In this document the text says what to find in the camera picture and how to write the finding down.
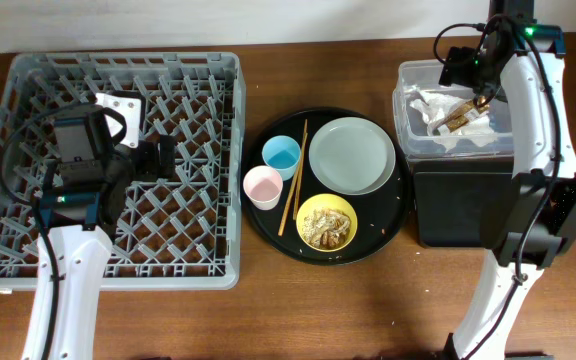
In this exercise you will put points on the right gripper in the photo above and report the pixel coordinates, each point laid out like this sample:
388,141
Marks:
455,71

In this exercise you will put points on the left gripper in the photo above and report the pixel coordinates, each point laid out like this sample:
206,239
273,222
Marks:
150,168

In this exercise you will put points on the gold snack wrapper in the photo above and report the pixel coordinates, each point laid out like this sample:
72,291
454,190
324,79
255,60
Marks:
461,115

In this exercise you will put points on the white napkin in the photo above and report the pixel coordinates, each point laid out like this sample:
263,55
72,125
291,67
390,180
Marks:
434,107

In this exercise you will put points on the pink cup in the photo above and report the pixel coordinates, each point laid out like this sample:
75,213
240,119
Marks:
263,186

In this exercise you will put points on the blue cup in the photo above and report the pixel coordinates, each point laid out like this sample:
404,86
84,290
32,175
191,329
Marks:
283,154

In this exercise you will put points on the grey plate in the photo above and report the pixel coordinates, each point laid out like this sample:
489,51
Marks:
352,156

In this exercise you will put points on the yellow bowl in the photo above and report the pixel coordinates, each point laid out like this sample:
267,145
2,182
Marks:
328,201

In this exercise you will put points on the food scraps and rice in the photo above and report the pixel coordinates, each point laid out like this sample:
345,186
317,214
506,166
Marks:
326,229

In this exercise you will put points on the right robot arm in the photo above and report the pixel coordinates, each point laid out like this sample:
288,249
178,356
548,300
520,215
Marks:
521,61

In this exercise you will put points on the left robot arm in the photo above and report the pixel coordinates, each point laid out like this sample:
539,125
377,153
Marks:
83,197

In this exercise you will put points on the grey dishwasher rack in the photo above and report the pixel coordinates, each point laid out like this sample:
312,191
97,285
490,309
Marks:
181,233

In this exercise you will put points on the clear plastic bin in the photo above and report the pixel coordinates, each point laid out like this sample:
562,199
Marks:
411,131

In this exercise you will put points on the black rectangular bin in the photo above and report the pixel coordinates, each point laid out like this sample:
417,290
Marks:
450,197

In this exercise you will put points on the wooden chopstick left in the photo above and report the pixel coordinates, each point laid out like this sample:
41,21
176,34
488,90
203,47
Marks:
292,187

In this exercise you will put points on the wooden chopstick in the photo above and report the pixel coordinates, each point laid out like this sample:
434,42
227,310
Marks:
300,175
292,187

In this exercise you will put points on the wooden chopstick right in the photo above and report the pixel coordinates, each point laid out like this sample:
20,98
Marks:
300,175

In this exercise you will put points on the round black tray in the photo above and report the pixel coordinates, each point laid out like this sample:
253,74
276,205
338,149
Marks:
380,214

